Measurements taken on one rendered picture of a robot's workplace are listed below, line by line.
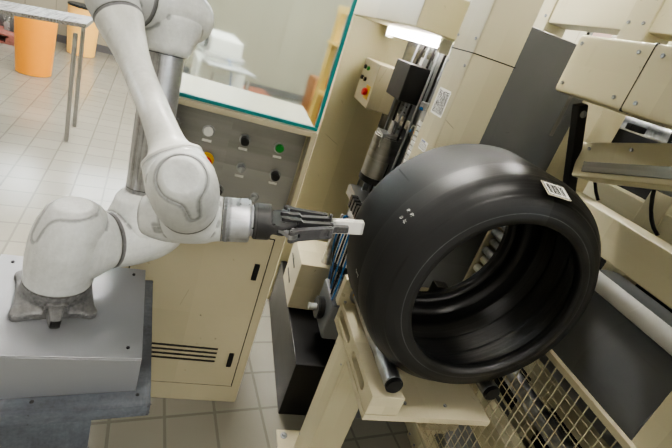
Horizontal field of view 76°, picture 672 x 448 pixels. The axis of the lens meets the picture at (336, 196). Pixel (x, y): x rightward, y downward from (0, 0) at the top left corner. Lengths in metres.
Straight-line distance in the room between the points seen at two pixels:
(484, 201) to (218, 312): 1.20
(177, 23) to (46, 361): 0.83
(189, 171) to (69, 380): 0.71
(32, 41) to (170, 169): 5.54
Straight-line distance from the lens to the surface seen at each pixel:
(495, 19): 1.21
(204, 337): 1.87
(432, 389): 1.32
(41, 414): 1.26
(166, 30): 1.18
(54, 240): 1.17
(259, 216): 0.86
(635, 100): 1.14
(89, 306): 1.29
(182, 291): 1.73
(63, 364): 1.21
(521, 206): 0.92
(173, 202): 0.67
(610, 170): 1.30
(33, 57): 6.21
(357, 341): 1.24
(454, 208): 0.87
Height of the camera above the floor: 1.61
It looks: 21 degrees down
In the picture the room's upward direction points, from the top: 19 degrees clockwise
